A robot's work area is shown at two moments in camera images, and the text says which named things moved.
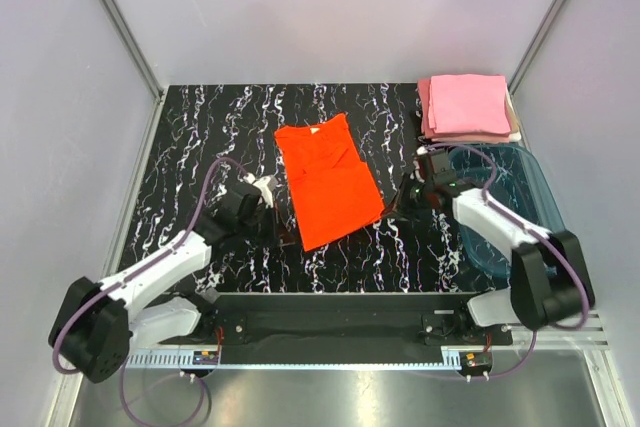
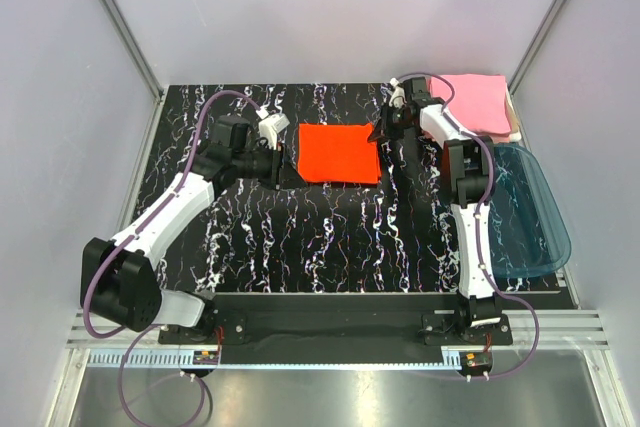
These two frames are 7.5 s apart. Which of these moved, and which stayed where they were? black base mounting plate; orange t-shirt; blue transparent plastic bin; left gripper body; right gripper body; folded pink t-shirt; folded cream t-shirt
Moved: right gripper body; orange t-shirt; left gripper body
Stayed: black base mounting plate; folded cream t-shirt; folded pink t-shirt; blue transparent plastic bin
